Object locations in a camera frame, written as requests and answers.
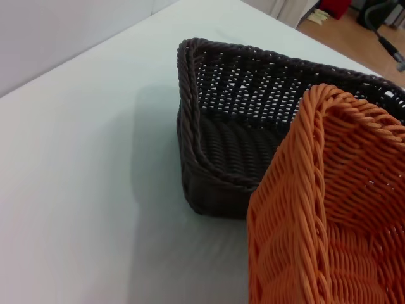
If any dark brown woven plastic basket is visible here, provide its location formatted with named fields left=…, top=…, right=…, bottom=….
left=175, top=37, right=405, bottom=222

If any orange woven plastic basket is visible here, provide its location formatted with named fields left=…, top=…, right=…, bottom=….
left=246, top=82, right=405, bottom=304

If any pale yellow paper pile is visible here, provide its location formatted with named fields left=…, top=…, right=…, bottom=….
left=308, top=8, right=327, bottom=23

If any red box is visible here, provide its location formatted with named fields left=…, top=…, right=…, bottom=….
left=316, top=0, right=346, bottom=19

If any black pole with connector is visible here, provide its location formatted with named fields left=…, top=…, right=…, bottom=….
left=374, top=27, right=405, bottom=71

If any black floor equipment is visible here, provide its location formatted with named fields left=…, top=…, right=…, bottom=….
left=356, top=0, right=405, bottom=30

